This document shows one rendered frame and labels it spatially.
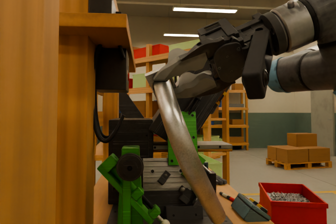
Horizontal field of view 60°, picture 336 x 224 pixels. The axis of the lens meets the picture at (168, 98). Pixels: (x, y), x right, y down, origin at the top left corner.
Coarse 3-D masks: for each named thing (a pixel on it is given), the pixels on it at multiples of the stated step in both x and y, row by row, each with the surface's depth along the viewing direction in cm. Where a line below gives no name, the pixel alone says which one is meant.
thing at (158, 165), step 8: (144, 160) 111; (152, 160) 111; (160, 160) 111; (144, 168) 110; (152, 168) 110; (160, 168) 111; (168, 168) 111; (176, 168) 111; (144, 176) 109; (152, 176) 109; (176, 176) 110; (144, 184) 109; (152, 184) 109; (160, 184) 109; (168, 184) 109; (176, 184) 110; (184, 184) 110
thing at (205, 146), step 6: (156, 144) 126; (162, 144) 126; (198, 144) 126; (204, 144) 126; (210, 144) 126; (216, 144) 126; (222, 144) 126; (228, 144) 126; (156, 150) 123; (162, 150) 123; (198, 150) 125; (204, 150) 125; (210, 150) 125; (216, 150) 125; (222, 150) 125; (228, 150) 126
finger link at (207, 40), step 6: (198, 42) 44; (204, 42) 44; (210, 42) 43; (216, 42) 44; (222, 42) 44; (192, 48) 44; (198, 48) 44; (204, 48) 44; (210, 48) 44; (216, 48) 44; (186, 54) 44; (192, 54) 44; (198, 54) 44; (210, 54) 45; (180, 60) 44
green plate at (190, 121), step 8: (184, 112) 116; (192, 112) 116; (184, 120) 115; (192, 120) 115; (192, 128) 114; (192, 136) 113; (168, 144) 112; (168, 152) 111; (168, 160) 110; (176, 160) 110
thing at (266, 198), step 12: (264, 192) 128; (276, 192) 141; (288, 192) 142; (300, 192) 141; (312, 192) 127; (264, 204) 130; (276, 204) 114; (288, 204) 114; (300, 204) 113; (312, 204) 112; (324, 204) 112; (276, 216) 114; (288, 216) 114; (300, 216) 113; (312, 216) 112; (324, 216) 112
